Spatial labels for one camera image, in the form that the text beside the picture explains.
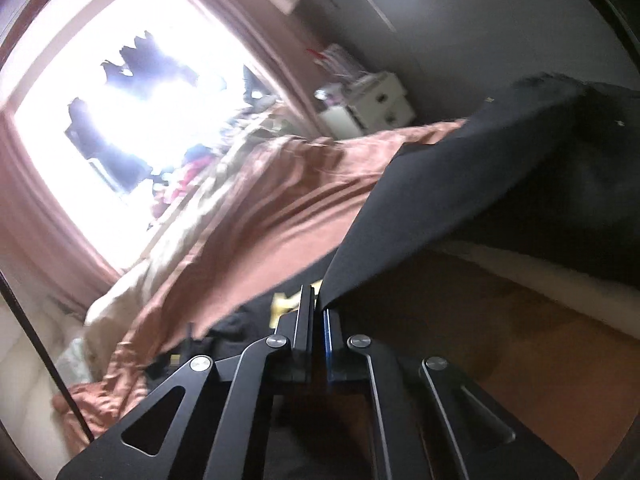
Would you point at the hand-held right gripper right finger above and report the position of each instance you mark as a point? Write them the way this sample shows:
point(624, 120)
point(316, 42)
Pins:
point(329, 345)

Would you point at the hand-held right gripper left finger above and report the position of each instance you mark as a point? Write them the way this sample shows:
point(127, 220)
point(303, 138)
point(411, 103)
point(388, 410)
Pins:
point(306, 312)

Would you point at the large black garment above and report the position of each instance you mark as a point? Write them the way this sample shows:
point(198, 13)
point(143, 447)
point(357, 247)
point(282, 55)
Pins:
point(475, 175)

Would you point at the pile of colourful clothes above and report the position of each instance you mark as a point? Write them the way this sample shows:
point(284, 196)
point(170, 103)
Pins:
point(195, 160)

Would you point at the black shirt with yellow print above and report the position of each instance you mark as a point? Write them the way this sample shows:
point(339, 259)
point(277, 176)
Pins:
point(240, 320)

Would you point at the orange bed sheet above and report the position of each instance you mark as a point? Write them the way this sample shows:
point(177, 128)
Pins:
point(280, 210)

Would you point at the beige duvet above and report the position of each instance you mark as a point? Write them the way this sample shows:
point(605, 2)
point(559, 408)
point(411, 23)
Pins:
point(190, 240)

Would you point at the white nightstand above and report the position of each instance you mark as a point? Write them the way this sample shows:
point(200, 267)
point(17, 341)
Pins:
point(375, 105)

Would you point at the pale bundle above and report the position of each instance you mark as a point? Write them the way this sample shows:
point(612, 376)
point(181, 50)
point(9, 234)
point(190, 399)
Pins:
point(340, 60)

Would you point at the dark hanging garment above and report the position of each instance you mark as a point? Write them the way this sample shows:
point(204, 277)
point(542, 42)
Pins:
point(105, 145)
point(150, 60)

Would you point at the bright window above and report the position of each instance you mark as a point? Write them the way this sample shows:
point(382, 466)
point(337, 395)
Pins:
point(165, 60)

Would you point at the pink curtain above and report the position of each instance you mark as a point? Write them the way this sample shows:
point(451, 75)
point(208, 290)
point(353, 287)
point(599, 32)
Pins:
point(35, 200)

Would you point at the grey wardrobe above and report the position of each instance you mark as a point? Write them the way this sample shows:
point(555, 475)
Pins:
point(450, 20)

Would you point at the white bed frame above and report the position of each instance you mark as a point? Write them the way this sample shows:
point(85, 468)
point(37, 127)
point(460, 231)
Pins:
point(550, 280)

